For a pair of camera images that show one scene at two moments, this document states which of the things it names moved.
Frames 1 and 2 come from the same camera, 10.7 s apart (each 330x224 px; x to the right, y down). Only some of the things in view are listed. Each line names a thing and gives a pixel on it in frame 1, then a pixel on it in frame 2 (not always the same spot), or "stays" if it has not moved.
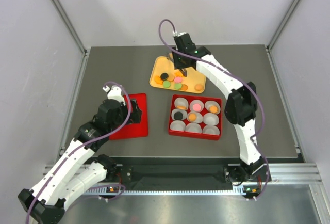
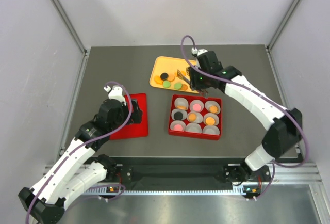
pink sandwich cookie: [197, 107] stays
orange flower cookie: [213, 109] stays
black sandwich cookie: [178, 115] stays
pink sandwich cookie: [178, 80] to [178, 127]
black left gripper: [135, 116] stays
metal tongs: [183, 70] to [181, 76]
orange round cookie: [192, 116] stays
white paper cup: [196, 106] stays
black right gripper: [177, 64] to [195, 84]
